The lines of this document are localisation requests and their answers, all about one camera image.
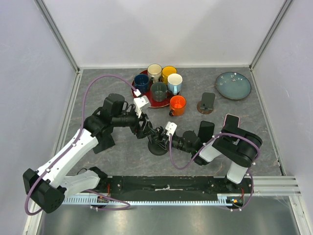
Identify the light blue white mug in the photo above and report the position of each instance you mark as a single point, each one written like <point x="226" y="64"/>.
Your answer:
<point x="175" y="83"/>

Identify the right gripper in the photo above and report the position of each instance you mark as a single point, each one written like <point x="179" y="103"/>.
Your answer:
<point x="164" y="141"/>

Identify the dark blue mug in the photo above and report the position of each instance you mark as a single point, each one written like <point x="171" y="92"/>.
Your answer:
<point x="142" y="83"/>

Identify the cream mug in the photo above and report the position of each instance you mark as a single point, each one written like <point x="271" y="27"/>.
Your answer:
<point x="154" y="72"/>

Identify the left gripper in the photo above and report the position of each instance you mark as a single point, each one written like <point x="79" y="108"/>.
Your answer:
<point x="145" y="130"/>

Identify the slotted cable duct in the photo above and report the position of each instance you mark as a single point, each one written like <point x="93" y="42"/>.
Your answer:
<point x="94" y="200"/>

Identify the black round-base phone stand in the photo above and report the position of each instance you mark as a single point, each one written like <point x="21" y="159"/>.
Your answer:
<point x="153" y="140"/>

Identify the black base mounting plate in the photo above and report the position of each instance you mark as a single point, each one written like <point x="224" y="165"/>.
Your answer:
<point x="170" y="188"/>

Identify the orange mug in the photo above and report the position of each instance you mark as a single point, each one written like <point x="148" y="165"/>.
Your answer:
<point x="177" y="105"/>

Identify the pink case smartphone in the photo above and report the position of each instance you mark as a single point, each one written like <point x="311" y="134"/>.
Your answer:
<point x="232" y="120"/>

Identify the black angled phone stand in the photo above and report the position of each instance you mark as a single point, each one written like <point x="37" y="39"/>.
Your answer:
<point x="104" y="142"/>

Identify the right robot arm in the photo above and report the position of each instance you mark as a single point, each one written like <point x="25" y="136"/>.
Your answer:
<point x="238" y="145"/>

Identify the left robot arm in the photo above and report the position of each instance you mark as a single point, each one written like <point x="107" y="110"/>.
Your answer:
<point x="47" y="186"/>

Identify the grey glass mug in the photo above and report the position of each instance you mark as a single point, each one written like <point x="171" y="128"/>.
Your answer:
<point x="160" y="91"/>

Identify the black phone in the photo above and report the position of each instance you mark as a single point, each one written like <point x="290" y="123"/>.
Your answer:
<point x="206" y="131"/>

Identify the blue ceramic plate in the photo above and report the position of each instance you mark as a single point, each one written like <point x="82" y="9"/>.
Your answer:
<point x="233" y="85"/>

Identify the yellow mug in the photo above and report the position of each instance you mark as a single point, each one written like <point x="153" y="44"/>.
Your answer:
<point x="166" y="71"/>

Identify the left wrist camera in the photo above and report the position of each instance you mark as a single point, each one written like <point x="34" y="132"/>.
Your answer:
<point x="141" y="102"/>

